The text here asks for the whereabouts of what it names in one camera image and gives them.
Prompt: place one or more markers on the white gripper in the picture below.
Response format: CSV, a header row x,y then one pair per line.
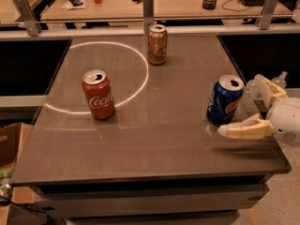
x,y
286,117

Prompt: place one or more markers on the blue Pepsi can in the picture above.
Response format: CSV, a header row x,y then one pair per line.
x,y
224,99

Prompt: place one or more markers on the orange gold soda can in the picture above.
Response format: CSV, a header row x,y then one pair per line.
x,y
157,44

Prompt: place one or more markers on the red Coca-Cola can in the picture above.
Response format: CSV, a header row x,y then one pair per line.
x,y
98,93

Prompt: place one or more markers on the clear plastic bottle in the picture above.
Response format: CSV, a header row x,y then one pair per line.
x,y
280,80

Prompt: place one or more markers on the black mesh pen cup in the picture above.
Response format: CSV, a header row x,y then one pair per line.
x,y
209,4

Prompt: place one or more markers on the grey table drawer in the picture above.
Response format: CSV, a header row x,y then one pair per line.
x,y
152,197

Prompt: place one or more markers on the brown cardboard box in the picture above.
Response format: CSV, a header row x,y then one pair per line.
x,y
12,142

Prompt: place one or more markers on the right metal bracket post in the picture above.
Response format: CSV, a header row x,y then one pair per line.
x,y
264,20

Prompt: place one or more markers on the metal bracket post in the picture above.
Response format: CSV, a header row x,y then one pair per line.
x,y
148,14
31,24
264,20

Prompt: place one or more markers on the middle metal bracket post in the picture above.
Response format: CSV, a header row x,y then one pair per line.
x,y
148,14

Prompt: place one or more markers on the left metal bracket post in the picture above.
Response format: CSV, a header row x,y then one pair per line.
x,y
31,24

